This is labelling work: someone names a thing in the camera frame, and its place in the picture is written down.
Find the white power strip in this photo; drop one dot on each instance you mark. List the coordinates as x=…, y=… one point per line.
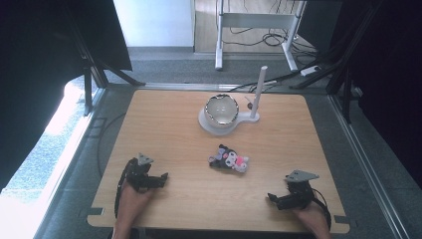
x=310, y=70

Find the person's right hand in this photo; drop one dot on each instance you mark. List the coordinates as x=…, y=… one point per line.
x=312, y=217

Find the person's left hand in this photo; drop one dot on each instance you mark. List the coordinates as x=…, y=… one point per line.
x=132, y=202

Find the white desk frame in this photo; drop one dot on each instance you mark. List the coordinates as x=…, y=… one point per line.
x=258, y=20

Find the white stand with pole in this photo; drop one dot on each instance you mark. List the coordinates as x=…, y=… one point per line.
x=245, y=117

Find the small dark red charm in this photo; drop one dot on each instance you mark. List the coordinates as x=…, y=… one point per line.
x=249, y=105

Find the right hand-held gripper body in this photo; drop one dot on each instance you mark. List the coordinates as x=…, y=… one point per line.
x=300, y=192

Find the black metal stand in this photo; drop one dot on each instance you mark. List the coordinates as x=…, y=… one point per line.
x=96, y=71
x=345, y=79

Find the dark curtain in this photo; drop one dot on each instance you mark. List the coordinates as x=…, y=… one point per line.
x=391, y=83
x=40, y=76

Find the silver rimmed white bowl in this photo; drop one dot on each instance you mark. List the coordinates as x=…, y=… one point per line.
x=221, y=111

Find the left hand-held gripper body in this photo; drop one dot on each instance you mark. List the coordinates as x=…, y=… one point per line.
x=137, y=174

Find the black and pink plush toy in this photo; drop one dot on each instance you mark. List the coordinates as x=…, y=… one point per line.
x=230, y=159

